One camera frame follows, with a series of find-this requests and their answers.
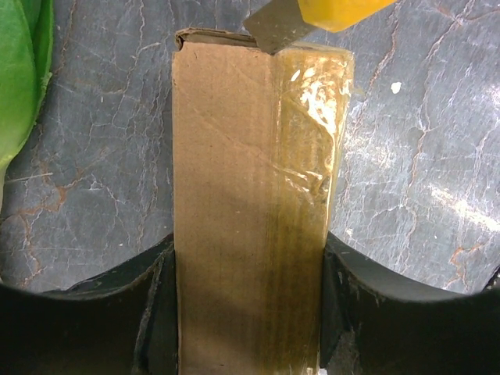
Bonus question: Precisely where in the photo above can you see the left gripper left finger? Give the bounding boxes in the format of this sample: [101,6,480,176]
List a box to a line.
[1,235,178,374]

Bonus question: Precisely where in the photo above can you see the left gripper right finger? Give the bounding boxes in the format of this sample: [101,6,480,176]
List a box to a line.
[320,234,499,374]

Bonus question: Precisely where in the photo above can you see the brown cardboard express box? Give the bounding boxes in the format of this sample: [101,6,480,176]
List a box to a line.
[171,28,355,374]

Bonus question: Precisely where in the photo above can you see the yellow utility knife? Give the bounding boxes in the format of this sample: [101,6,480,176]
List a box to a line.
[244,0,394,55]

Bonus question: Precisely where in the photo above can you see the green bok choy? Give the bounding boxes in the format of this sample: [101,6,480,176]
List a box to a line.
[0,0,55,196]

